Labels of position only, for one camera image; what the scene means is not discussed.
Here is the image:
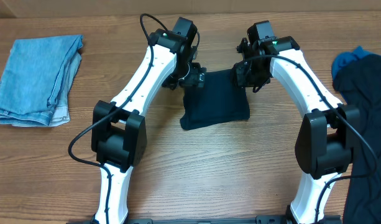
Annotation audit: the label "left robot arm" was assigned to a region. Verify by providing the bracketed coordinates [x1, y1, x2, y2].
[91, 17, 206, 223]

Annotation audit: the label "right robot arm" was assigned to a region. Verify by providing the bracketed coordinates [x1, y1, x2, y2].
[231, 21, 360, 223]

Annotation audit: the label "dark navy t-shirt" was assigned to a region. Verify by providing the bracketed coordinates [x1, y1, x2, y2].
[180, 70, 250, 130]

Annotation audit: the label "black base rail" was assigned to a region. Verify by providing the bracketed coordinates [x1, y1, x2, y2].
[65, 214, 343, 224]

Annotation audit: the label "folded light blue jeans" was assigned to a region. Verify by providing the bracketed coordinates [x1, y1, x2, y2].
[0, 35, 83, 127]

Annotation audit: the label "blue garment under pile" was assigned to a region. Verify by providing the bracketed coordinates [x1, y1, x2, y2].
[331, 46, 372, 80]

